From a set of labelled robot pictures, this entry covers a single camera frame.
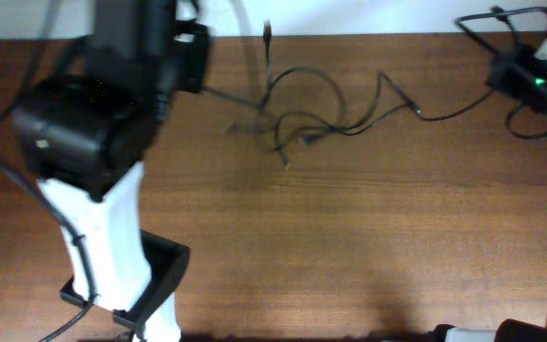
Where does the black usb cable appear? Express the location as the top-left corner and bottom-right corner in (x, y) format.
(301, 70), (498, 146)

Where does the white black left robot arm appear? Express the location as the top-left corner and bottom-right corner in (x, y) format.
(12, 0), (211, 341)

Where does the black thin cable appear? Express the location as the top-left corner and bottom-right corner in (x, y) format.
(228, 19), (292, 168)

